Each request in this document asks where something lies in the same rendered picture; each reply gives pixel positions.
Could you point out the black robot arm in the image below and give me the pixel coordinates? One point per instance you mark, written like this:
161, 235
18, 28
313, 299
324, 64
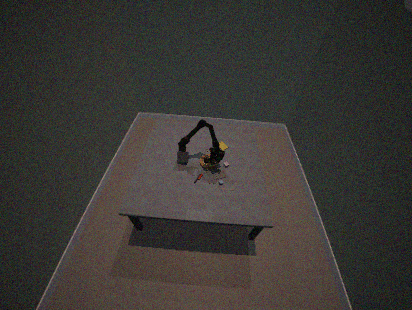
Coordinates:
216, 150

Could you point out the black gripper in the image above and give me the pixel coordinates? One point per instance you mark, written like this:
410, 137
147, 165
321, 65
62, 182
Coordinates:
207, 160

